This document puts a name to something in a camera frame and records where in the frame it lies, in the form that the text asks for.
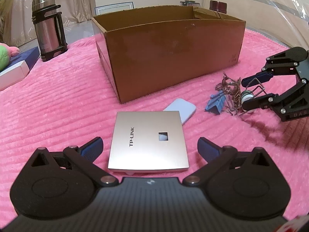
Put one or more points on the white power bank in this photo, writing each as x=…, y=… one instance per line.
x=185, y=109

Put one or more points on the dark red cylindrical canister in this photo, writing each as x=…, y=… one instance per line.
x=218, y=6

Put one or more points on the clear jar green lid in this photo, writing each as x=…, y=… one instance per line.
x=190, y=3

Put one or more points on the brown cardboard box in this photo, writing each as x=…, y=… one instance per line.
x=148, y=49

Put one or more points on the gold TP-LINK wall panel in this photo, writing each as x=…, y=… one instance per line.
x=146, y=142

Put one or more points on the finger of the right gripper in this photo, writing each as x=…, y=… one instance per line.
x=265, y=100
x=287, y=62

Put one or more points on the green white spool wire clip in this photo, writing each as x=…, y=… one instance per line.
x=253, y=89

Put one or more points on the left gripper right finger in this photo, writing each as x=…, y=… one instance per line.
x=245, y=185

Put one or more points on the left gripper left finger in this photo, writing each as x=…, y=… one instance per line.
x=59, y=184

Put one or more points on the blue white flat box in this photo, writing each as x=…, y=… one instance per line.
x=19, y=67

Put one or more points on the silver framed sand picture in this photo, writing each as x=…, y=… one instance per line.
x=116, y=7

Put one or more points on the pink plush blanket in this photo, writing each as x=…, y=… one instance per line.
x=69, y=101

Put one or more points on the blue binder clip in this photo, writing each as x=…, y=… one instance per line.
x=216, y=103

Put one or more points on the steel thermos black handle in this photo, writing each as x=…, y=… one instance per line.
x=49, y=29

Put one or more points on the green pink plush toy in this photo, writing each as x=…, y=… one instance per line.
x=6, y=53

